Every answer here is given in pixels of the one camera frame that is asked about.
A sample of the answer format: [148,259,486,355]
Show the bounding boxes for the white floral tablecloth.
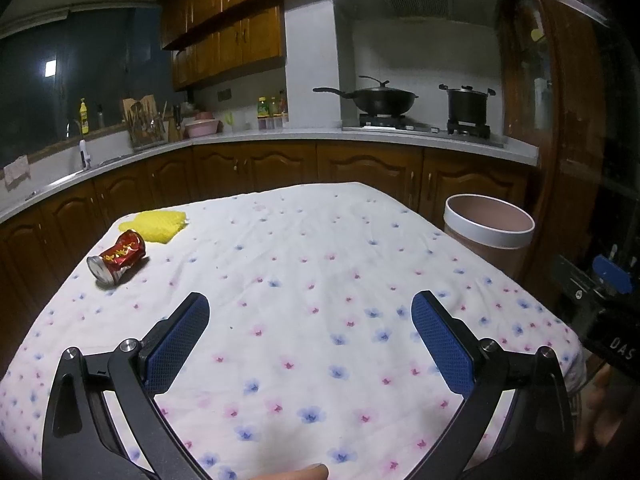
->
[0,181,583,480]

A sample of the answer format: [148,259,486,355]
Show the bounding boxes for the brown wooden wall cabinets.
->
[160,0,371,92]

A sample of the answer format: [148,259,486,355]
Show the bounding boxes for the brown wooden base cabinets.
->
[0,140,533,361]

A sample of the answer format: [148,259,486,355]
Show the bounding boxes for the wooden glass-door cabinet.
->
[500,0,640,311]

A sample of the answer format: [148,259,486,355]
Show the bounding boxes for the steel gas stove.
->
[342,112,505,148]

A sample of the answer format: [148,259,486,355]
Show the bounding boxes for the white kitchen countertop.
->
[0,122,541,223]

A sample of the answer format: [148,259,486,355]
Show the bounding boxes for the crushed red can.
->
[86,229,147,287]

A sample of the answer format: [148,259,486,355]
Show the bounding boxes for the pink plastic basin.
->
[184,119,220,139]

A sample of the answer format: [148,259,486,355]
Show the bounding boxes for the person's left hand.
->
[259,463,330,480]

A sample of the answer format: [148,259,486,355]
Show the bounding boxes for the utensil drying rack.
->
[122,94,168,150]

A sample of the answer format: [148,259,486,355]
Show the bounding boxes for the black wok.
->
[313,76,420,116]

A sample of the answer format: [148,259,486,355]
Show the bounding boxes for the white sink faucet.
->
[67,120,94,170]

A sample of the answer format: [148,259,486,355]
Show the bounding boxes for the black cooking pot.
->
[439,84,497,126]

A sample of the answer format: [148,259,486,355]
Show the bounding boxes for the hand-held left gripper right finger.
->
[407,290,576,480]

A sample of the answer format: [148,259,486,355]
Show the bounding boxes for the pink hanging rag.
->
[2,155,31,189]

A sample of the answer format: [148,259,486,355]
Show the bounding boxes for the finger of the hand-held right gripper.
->
[552,254,640,306]

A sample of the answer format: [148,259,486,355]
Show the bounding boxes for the dark kitchen window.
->
[0,7,173,166]

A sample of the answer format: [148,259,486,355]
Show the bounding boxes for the round white trash bin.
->
[443,193,536,278]

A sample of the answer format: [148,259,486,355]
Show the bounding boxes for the yellow cloth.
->
[119,209,190,245]

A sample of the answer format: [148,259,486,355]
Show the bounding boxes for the person's bare leg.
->
[575,360,632,456]

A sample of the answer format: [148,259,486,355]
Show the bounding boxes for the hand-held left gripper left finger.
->
[41,291,211,480]

